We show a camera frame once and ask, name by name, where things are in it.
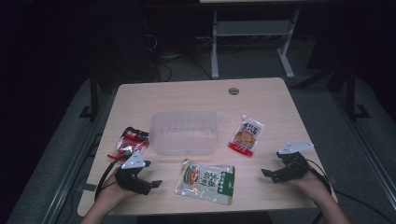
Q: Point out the clear plastic container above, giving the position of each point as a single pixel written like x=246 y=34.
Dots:
x=183 y=133

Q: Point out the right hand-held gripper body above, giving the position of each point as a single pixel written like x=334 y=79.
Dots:
x=292 y=169

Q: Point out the black metal stand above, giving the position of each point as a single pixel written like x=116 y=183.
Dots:
x=93 y=93
x=351 y=90

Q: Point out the metal floor rail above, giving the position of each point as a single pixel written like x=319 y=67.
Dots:
x=77 y=161
x=364 y=140

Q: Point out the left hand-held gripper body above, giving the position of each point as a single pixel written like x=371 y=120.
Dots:
x=130 y=180

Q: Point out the green and white food packet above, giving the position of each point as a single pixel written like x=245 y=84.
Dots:
x=205 y=182

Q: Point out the person's left hand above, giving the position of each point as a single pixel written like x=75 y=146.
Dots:
x=110 y=191

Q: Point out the red snack packet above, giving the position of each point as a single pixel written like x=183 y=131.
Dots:
x=130 y=141

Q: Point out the white desk frame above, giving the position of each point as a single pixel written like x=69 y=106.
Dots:
x=249 y=28

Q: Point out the spouted sauce pouch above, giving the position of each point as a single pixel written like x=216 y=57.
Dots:
x=246 y=137

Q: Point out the grey table grommet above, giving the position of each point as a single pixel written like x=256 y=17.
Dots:
x=233 y=91

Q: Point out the person's right hand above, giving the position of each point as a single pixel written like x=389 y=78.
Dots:
x=313 y=186

